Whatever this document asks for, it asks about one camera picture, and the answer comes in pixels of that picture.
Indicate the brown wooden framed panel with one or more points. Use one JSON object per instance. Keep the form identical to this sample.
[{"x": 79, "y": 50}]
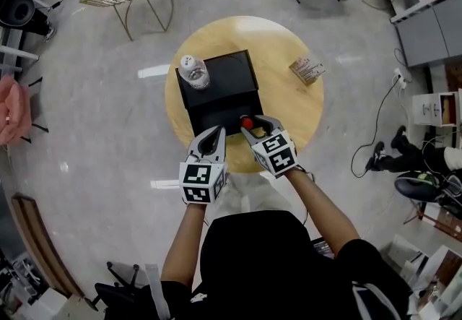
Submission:
[{"x": 38, "y": 239}]

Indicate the black box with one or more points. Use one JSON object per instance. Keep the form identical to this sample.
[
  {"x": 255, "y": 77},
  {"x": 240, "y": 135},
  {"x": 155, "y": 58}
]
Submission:
[{"x": 220, "y": 114}]

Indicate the white rectangular table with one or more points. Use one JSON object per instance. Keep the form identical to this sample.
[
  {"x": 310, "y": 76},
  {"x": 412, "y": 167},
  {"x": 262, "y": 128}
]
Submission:
[{"x": 14, "y": 53}]

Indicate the small brown card packet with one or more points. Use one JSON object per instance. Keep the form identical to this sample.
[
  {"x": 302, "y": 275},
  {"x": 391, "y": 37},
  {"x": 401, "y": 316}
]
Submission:
[{"x": 307, "y": 69}]

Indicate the white wooden cabinet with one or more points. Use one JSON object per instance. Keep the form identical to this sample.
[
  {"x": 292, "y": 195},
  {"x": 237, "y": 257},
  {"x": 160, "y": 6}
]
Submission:
[{"x": 431, "y": 109}]

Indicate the black padded stool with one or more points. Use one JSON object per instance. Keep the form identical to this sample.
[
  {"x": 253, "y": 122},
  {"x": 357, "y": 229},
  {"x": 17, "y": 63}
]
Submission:
[{"x": 418, "y": 186}]

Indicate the black swivel chair base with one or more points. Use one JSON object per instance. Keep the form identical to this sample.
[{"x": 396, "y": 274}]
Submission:
[{"x": 115, "y": 288}]

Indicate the person's black shirt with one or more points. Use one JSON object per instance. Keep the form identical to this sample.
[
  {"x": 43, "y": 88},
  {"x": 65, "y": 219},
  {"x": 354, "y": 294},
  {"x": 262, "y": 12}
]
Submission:
[{"x": 267, "y": 271}]

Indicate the clear plastic water bottle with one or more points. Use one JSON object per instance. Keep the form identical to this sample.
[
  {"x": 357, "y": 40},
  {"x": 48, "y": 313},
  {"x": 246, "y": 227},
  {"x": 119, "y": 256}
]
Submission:
[{"x": 195, "y": 73}]

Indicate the glass jar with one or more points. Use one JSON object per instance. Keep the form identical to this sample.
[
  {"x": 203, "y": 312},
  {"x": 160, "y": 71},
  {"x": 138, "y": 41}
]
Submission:
[{"x": 247, "y": 123}]

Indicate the person's right forearm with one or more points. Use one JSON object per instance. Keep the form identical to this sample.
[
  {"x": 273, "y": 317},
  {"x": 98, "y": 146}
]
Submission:
[{"x": 319, "y": 210}]

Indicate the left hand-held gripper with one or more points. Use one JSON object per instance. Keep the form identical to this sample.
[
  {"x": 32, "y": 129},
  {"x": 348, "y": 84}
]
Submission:
[{"x": 196, "y": 181}]

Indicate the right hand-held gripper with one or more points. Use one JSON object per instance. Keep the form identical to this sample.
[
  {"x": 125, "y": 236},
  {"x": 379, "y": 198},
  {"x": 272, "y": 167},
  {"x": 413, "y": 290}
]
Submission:
[{"x": 276, "y": 154}]

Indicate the person's left forearm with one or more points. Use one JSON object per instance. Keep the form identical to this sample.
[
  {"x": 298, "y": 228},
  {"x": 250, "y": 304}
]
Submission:
[{"x": 184, "y": 239}]

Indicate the white power strip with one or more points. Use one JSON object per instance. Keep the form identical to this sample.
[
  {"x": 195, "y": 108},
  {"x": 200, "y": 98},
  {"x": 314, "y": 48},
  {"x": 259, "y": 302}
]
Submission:
[{"x": 401, "y": 78}]

